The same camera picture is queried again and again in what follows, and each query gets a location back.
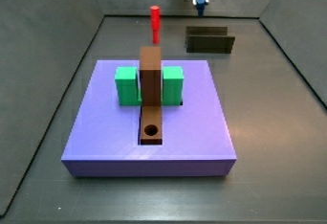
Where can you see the green block left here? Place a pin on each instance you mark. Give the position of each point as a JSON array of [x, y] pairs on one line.
[[125, 81]]

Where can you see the green block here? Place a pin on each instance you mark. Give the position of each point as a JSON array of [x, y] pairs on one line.
[[172, 85], [125, 81]]

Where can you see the green block right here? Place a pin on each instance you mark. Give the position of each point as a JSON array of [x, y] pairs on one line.
[[172, 85]]

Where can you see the purple base block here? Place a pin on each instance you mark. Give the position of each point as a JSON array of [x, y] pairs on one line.
[[196, 147]]

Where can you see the red hexagonal peg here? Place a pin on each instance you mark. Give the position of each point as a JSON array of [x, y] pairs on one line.
[[155, 23]]

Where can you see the black angle fixture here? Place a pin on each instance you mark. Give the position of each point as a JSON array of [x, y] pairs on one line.
[[208, 40]]

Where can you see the brown slotted block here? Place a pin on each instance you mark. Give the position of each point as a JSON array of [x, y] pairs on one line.
[[150, 79]]

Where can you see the blue stepped peg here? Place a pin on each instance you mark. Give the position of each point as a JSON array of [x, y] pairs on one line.
[[200, 7]]

